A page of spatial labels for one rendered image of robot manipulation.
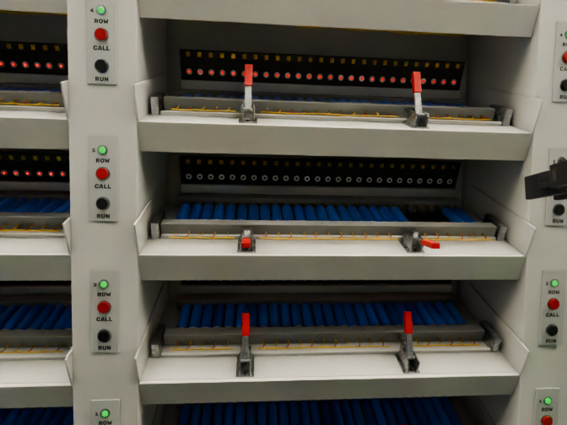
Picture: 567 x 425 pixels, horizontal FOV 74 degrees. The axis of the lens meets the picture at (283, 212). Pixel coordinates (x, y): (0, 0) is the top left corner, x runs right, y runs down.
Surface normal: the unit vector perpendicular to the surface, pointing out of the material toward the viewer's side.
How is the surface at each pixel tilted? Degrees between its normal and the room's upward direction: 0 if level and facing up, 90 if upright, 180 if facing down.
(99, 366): 90
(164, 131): 111
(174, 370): 21
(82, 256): 90
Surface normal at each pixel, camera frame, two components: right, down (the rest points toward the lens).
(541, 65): 0.07, 0.06
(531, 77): -1.00, -0.01
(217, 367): 0.04, -0.91
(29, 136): 0.07, 0.41
